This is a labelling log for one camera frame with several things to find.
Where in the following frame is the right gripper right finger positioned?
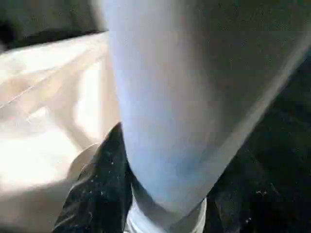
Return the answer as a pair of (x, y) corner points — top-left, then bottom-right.
(206, 143), (311, 233)

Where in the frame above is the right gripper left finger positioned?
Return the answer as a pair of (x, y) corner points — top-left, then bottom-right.
(52, 122), (134, 233)

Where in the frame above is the white plastic table top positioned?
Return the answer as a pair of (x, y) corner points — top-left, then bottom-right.
(0, 31), (125, 233)

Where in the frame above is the white plastic table leg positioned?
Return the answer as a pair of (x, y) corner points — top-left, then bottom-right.
(97, 0), (311, 233)

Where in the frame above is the black work mat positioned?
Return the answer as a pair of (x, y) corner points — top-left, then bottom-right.
(0, 0), (311, 233)

